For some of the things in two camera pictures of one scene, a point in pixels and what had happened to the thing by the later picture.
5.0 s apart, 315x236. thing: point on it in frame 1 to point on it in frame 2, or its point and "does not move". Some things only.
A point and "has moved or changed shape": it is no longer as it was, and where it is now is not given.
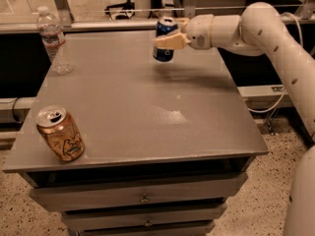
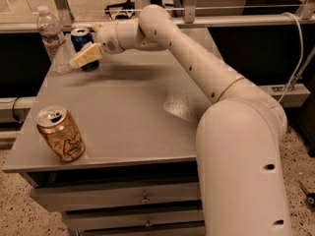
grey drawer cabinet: [168, 145] does not move
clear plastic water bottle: [53, 38] does not move
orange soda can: [60, 133] does not move
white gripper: [199, 30] to [106, 36]
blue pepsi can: [164, 26] has moved or changed shape
